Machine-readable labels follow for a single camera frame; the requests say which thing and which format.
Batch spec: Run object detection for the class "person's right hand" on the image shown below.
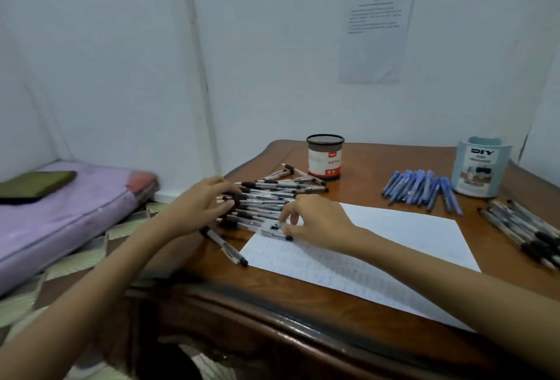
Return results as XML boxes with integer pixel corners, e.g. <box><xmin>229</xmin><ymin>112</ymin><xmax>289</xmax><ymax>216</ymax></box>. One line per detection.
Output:
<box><xmin>279</xmin><ymin>194</ymin><xmax>365</xmax><ymax>256</ymax></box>

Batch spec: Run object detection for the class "person's left hand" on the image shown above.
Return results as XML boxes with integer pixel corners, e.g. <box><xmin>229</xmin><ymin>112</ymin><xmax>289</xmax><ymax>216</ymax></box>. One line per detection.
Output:
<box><xmin>164</xmin><ymin>176</ymin><xmax>242</xmax><ymax>238</ymax></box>

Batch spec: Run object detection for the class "pile of black pens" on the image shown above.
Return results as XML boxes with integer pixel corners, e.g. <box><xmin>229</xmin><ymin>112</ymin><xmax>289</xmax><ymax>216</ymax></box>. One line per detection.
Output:
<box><xmin>216</xmin><ymin>163</ymin><xmax>329</xmax><ymax>243</ymax></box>
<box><xmin>477</xmin><ymin>199</ymin><xmax>560</xmax><ymax>272</ymax></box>

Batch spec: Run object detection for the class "person's left forearm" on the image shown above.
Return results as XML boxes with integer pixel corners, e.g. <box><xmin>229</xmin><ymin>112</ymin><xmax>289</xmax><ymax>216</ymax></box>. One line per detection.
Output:
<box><xmin>0</xmin><ymin>213</ymin><xmax>176</xmax><ymax>380</ymax></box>

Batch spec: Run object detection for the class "person's right forearm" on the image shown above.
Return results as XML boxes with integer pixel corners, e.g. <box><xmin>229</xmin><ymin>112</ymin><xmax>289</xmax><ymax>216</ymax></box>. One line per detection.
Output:
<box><xmin>355</xmin><ymin>235</ymin><xmax>560</xmax><ymax>378</ymax></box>

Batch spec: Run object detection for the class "single black ballpoint pen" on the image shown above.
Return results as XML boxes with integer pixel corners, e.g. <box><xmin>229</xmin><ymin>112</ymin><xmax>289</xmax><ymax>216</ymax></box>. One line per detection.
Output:
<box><xmin>199</xmin><ymin>226</ymin><xmax>249</xmax><ymax>268</ymax></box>

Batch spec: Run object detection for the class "black mesh pen cup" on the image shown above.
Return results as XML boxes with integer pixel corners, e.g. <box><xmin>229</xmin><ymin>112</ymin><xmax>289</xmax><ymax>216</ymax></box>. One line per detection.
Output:
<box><xmin>306</xmin><ymin>134</ymin><xmax>345</xmax><ymax>182</ymax></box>

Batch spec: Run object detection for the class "brown wooden desk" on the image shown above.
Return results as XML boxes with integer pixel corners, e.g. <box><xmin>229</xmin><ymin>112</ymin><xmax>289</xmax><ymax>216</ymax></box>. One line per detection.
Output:
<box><xmin>125</xmin><ymin>139</ymin><xmax>560</xmax><ymax>380</ymax></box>

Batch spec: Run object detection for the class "white paper sheet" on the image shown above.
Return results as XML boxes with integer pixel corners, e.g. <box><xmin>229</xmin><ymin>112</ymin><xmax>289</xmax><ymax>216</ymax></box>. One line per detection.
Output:
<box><xmin>239</xmin><ymin>202</ymin><xmax>481</xmax><ymax>332</ymax></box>

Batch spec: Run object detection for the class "pile of blue pens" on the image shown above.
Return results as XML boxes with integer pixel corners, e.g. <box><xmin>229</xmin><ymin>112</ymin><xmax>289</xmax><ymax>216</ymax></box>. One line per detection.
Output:
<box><xmin>381</xmin><ymin>169</ymin><xmax>464</xmax><ymax>217</ymax></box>

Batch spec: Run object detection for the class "purple mattress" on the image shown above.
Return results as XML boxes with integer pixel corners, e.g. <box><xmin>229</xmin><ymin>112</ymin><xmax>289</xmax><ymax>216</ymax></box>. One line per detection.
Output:
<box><xmin>0</xmin><ymin>159</ymin><xmax>159</xmax><ymax>296</ymax></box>

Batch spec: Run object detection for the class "green cushion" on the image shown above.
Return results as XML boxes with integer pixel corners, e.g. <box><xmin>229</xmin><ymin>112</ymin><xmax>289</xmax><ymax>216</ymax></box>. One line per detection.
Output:
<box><xmin>0</xmin><ymin>170</ymin><xmax>78</xmax><ymax>203</ymax></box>

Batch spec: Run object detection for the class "light blue desk organizer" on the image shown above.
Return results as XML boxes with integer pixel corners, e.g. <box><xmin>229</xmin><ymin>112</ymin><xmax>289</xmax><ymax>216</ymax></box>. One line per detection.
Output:
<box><xmin>451</xmin><ymin>136</ymin><xmax>513</xmax><ymax>199</ymax></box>

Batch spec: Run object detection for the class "printed paper notice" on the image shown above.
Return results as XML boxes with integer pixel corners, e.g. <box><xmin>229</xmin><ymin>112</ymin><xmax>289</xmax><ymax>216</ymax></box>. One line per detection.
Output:
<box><xmin>336</xmin><ymin>0</ymin><xmax>416</xmax><ymax>85</ymax></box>

